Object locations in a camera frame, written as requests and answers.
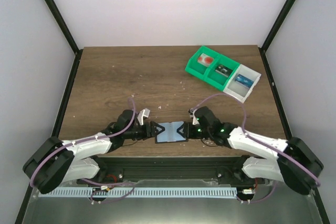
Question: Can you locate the black leather card holder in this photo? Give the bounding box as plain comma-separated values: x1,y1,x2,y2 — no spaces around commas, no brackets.
155,121,188,144

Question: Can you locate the blue VIP credit card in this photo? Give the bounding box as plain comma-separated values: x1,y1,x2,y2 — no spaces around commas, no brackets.
235,75,253,87

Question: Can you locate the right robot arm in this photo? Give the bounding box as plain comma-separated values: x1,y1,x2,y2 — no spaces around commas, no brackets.
177,106,324,195

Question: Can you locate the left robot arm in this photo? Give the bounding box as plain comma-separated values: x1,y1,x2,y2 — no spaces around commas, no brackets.
23,109,165,194

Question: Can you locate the black VIP card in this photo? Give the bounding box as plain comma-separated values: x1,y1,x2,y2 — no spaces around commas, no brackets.
215,64,233,77

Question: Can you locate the blue card in bin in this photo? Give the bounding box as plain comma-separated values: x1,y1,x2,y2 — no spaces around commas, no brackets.
234,76,253,88

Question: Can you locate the red white card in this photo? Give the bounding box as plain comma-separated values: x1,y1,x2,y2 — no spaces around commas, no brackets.
197,53,214,67

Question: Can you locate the green bin middle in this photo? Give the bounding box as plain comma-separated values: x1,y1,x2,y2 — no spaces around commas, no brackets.
204,56,240,92

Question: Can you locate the green bin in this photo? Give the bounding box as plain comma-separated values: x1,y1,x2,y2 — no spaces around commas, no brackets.
185,46,224,81
204,56,240,92

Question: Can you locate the green bin far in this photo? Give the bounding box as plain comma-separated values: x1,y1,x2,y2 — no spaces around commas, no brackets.
185,46,224,81

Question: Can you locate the white translucent bin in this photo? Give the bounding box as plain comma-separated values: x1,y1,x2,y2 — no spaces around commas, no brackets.
223,64,261,103

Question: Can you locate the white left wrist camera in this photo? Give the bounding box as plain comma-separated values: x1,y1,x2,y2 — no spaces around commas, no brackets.
137,108,150,125

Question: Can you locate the black aluminium front rail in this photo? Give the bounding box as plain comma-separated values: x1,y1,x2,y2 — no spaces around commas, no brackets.
91,155,268,187

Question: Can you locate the light blue slotted cable duct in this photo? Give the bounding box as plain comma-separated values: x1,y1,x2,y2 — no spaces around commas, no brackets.
38,187,237,199

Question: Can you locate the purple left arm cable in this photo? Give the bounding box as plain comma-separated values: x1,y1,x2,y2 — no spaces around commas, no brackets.
30,97,137,188

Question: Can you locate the black left frame post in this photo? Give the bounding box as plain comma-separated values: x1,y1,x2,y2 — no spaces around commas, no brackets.
28,0,80,54

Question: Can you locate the black frame post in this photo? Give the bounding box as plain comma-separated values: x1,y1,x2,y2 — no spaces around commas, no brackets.
261,0,312,51
28,0,80,54

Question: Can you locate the black right frame post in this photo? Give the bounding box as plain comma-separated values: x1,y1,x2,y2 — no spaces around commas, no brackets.
261,0,312,51

